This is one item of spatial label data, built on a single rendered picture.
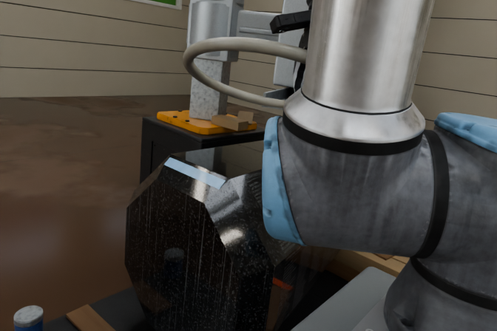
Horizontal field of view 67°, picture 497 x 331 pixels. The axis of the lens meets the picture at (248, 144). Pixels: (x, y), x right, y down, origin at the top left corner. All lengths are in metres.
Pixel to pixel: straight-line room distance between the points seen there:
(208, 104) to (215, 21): 0.49
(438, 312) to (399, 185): 0.16
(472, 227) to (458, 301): 0.09
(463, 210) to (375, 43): 0.19
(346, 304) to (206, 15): 1.85
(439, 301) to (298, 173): 0.22
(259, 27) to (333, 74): 1.94
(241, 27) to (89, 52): 5.79
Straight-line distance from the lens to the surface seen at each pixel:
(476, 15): 6.41
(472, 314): 0.50
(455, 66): 6.38
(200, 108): 2.38
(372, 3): 0.35
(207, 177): 1.36
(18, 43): 7.41
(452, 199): 0.43
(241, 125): 2.18
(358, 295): 0.74
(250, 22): 2.30
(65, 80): 7.72
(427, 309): 0.51
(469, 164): 0.44
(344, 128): 0.36
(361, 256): 2.28
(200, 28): 2.28
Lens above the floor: 1.24
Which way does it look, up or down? 14 degrees down
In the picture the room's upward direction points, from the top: 7 degrees clockwise
